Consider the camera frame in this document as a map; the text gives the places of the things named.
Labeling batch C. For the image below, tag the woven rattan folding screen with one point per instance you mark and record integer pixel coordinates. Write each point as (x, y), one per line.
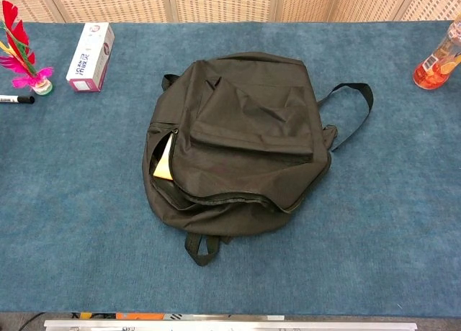
(223, 1)

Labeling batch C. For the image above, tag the black marker pen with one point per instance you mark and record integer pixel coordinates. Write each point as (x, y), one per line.
(21, 99)

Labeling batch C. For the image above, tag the white book with yellow band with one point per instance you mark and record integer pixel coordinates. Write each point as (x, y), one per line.
(163, 165)

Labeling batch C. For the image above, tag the white pink toothpaste box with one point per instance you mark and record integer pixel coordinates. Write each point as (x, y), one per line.
(90, 57)

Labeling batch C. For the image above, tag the aluminium profile rail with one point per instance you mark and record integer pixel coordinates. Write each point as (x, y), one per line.
(216, 325)

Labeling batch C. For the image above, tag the orange drink bottle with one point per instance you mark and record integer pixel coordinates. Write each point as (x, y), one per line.
(436, 64)

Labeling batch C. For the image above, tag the orange black striped strip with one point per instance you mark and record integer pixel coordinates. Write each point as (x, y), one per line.
(140, 316)

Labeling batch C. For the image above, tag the blue felt table cloth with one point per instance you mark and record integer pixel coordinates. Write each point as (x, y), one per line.
(378, 219)

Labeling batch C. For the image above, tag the black fabric backpack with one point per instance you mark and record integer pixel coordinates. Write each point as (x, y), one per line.
(252, 129)

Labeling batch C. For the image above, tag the red pink feather shuttlecock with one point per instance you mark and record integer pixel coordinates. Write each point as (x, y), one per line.
(21, 57)

